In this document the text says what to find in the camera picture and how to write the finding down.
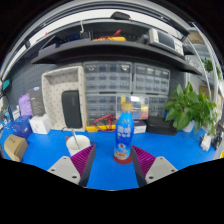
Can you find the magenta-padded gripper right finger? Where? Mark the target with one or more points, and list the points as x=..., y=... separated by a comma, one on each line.
x=160, y=168

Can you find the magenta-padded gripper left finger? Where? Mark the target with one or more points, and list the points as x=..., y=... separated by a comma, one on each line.
x=65, y=168

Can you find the blue drink bottle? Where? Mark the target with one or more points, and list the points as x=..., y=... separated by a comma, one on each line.
x=124, y=133

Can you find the white ribbed cup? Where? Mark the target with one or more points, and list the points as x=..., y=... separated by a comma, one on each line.
x=78, y=150

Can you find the white stirring spoon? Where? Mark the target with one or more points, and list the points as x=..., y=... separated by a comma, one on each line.
x=75, y=138

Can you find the flat round red coaster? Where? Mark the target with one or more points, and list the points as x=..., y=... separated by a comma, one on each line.
x=123, y=162

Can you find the flat black case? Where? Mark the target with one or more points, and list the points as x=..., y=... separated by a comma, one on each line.
x=161, y=126

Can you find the small black and white box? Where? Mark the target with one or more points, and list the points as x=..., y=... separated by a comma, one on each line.
x=140, y=127

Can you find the white carton box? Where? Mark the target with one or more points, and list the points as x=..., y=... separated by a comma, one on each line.
x=40, y=124

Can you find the white power adapter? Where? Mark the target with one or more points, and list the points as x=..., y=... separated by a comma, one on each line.
x=206, y=142

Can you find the brown cardboard box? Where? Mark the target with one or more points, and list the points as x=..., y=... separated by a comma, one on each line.
x=15, y=148

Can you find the yellow multimeter with leads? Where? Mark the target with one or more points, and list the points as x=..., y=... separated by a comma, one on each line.
x=100, y=126

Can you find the black zip pouch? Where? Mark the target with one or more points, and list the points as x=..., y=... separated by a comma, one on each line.
x=71, y=110

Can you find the blue plastic pack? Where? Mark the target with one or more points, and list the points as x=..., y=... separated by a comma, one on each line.
x=21, y=126

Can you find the grey small-parts drawer cabinet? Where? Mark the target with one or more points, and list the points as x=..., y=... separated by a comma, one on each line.
x=108, y=77
x=157, y=106
x=100, y=106
x=151, y=79

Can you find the clear box of coloured parts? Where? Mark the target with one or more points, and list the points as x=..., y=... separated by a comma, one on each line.
x=138, y=106

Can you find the green potted plant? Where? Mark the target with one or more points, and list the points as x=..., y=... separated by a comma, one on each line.
x=188, y=108

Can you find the dark grey flat package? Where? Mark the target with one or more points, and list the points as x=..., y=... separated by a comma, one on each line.
x=36, y=101

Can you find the purple plastic bag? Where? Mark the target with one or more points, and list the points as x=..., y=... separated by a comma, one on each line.
x=25, y=105

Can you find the cream perforated tray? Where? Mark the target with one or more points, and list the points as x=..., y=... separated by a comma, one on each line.
x=53, y=86

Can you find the black shelf unit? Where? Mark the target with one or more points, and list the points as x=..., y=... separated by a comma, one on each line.
x=106, y=50

